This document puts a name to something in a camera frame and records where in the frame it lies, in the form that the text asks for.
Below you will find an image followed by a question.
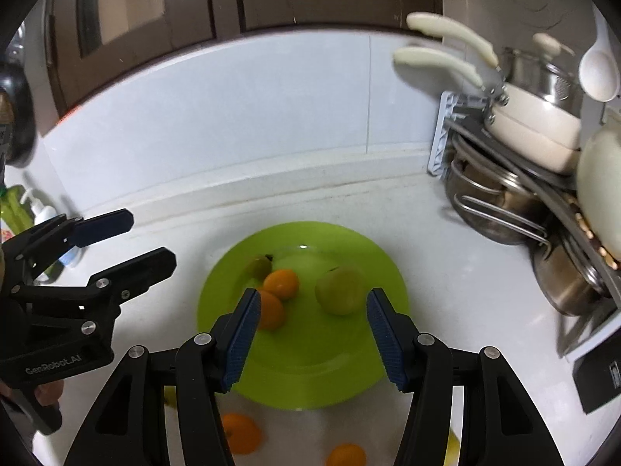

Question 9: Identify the small green-yellow fruit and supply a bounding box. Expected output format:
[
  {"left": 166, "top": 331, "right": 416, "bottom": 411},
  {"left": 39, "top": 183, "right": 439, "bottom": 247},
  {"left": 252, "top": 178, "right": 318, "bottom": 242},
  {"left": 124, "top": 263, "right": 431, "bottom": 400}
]
[{"left": 164, "top": 385, "right": 177, "bottom": 409}]

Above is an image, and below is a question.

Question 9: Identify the large orange with stem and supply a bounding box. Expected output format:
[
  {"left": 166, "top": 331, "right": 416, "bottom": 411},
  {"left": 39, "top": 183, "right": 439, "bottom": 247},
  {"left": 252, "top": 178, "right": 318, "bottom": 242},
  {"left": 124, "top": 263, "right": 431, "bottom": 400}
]
[{"left": 222, "top": 414, "right": 263, "bottom": 456}]

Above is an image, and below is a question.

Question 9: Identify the small orange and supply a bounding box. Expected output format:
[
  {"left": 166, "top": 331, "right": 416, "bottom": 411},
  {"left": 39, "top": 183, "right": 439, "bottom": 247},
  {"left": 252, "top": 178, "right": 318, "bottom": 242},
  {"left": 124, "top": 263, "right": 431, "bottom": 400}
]
[
  {"left": 325, "top": 443, "right": 367, "bottom": 466},
  {"left": 258, "top": 289, "right": 286, "bottom": 331},
  {"left": 262, "top": 268, "right": 300, "bottom": 301}
]

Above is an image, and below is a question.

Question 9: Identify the person hand holding gripper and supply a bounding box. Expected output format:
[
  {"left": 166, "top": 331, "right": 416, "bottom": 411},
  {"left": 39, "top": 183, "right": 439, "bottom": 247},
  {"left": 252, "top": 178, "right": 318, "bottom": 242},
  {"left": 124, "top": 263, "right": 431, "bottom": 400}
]
[{"left": 0, "top": 381, "right": 64, "bottom": 406}]

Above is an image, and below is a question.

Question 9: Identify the white blue pump bottle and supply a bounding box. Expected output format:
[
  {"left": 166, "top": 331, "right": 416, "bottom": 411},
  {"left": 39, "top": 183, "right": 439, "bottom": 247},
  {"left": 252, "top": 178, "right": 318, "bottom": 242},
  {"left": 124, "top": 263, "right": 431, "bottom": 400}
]
[{"left": 20, "top": 188, "right": 84, "bottom": 285}]

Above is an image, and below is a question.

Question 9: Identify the green dish soap bottle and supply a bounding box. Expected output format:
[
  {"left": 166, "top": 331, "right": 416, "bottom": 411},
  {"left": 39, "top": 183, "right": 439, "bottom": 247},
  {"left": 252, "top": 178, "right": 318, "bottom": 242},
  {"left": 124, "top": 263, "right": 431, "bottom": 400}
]
[{"left": 1, "top": 183, "right": 33, "bottom": 242}]

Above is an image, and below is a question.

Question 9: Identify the yellow lemon on counter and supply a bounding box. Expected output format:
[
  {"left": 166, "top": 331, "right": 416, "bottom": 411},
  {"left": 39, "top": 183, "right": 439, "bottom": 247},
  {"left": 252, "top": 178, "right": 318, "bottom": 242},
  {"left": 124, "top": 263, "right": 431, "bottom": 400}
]
[{"left": 443, "top": 430, "right": 460, "bottom": 466}]

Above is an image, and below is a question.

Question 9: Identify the green plastic plate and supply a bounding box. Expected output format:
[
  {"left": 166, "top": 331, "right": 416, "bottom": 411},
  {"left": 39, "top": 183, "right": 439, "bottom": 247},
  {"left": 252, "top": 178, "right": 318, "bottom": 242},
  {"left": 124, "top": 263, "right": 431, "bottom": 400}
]
[{"left": 197, "top": 222, "right": 409, "bottom": 410}]

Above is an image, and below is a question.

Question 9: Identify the green apple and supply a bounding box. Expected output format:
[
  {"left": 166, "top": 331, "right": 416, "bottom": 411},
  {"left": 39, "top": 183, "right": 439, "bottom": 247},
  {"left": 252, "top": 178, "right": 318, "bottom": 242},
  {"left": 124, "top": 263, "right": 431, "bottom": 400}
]
[{"left": 315, "top": 266, "right": 367, "bottom": 316}]

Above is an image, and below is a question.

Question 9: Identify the small dark green fruit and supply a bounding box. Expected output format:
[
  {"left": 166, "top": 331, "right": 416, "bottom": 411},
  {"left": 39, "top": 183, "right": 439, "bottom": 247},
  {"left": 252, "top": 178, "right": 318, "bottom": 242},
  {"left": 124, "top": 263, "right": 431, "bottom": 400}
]
[{"left": 245, "top": 255, "right": 272, "bottom": 282}]

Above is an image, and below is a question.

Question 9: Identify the black hanging frying pan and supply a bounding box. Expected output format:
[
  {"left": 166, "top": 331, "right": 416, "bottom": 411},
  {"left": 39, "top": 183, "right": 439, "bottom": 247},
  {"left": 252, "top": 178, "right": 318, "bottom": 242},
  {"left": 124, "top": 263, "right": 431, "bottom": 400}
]
[{"left": 1, "top": 61, "right": 36, "bottom": 169}]

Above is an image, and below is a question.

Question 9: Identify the steel pot under rack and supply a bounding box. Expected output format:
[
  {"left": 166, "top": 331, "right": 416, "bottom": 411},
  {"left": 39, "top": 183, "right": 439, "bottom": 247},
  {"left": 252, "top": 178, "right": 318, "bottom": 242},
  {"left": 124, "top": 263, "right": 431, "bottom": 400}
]
[{"left": 532, "top": 233, "right": 611, "bottom": 316}]

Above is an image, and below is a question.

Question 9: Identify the black box appliance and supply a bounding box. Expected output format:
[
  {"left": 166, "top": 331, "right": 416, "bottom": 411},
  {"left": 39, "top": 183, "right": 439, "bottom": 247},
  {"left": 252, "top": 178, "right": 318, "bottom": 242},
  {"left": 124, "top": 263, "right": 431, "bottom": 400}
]
[{"left": 572, "top": 331, "right": 621, "bottom": 414}]

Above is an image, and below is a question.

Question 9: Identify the steel bowl under rack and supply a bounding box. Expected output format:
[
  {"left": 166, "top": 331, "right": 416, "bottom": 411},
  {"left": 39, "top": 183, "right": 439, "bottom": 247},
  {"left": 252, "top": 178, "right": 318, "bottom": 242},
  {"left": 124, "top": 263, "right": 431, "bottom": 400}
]
[{"left": 444, "top": 134, "right": 547, "bottom": 245}]

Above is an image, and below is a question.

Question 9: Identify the grey dish rack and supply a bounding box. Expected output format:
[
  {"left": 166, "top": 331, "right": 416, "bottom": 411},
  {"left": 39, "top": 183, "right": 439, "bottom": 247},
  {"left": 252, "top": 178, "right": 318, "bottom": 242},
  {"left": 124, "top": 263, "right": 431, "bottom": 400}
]
[{"left": 426, "top": 89, "right": 621, "bottom": 360}]

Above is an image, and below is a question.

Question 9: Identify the white ceramic jug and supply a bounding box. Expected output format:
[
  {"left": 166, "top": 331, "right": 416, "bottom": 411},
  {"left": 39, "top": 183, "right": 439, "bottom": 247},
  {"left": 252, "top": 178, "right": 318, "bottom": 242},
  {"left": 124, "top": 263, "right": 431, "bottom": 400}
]
[{"left": 577, "top": 118, "right": 621, "bottom": 260}]

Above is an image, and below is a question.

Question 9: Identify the steel pot with lid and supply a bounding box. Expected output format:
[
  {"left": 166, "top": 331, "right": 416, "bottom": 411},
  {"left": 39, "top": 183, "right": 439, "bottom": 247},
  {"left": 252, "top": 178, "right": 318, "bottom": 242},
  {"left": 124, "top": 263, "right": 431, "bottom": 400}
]
[{"left": 502, "top": 33, "right": 583, "bottom": 117}]

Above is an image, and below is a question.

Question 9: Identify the white ladle spoon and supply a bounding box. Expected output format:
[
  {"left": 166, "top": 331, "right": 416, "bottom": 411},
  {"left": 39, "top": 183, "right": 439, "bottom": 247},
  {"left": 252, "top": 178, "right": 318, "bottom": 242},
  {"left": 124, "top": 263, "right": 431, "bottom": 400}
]
[{"left": 578, "top": 4, "right": 620, "bottom": 103}]

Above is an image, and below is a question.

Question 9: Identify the dark brown window frame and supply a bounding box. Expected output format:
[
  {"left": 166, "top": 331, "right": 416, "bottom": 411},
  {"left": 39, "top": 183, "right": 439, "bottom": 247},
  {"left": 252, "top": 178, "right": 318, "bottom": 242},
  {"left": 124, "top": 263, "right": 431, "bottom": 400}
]
[{"left": 44, "top": 0, "right": 442, "bottom": 115}]

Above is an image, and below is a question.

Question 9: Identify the cream pan lower handle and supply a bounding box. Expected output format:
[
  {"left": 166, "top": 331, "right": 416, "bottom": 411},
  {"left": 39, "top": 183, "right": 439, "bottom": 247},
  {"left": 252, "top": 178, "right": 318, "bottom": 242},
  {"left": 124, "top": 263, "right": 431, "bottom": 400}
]
[{"left": 393, "top": 46, "right": 581, "bottom": 175}]

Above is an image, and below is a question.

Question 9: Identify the cream pan handle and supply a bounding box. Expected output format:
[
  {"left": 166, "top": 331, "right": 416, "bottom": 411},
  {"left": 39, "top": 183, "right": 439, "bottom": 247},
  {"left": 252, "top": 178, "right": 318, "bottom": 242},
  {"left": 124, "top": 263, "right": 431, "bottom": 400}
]
[
  {"left": 393, "top": 46, "right": 581, "bottom": 175},
  {"left": 406, "top": 12, "right": 582, "bottom": 150}
]

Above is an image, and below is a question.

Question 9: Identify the cream pan upper handle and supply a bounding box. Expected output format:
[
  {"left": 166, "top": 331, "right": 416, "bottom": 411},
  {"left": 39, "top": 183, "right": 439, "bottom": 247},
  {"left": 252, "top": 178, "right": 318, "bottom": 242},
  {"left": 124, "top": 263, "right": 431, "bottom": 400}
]
[{"left": 406, "top": 12, "right": 582, "bottom": 150}]

